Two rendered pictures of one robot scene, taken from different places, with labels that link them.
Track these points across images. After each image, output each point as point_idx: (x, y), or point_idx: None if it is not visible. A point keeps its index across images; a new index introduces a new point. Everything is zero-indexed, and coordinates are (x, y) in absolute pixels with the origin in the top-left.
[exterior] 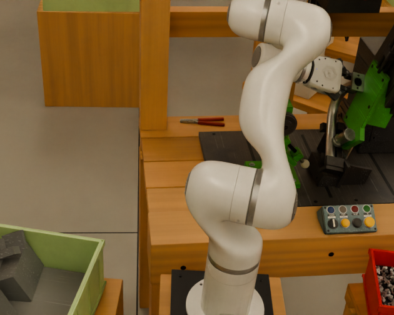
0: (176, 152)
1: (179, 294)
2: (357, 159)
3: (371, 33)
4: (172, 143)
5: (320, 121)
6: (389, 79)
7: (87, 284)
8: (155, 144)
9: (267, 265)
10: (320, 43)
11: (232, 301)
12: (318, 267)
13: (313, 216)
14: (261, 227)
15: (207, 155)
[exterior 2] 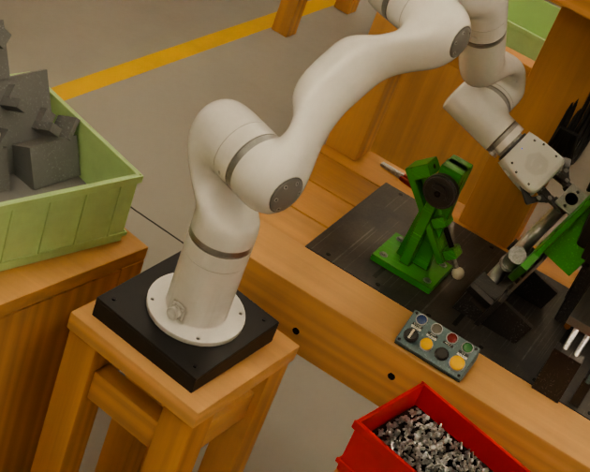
0: (335, 184)
1: (164, 269)
2: (543, 322)
3: None
4: (344, 174)
5: (558, 271)
6: None
7: (81, 193)
8: (324, 163)
9: (310, 340)
10: (430, 43)
11: (188, 286)
12: (370, 385)
13: (405, 322)
14: (237, 194)
15: (363, 204)
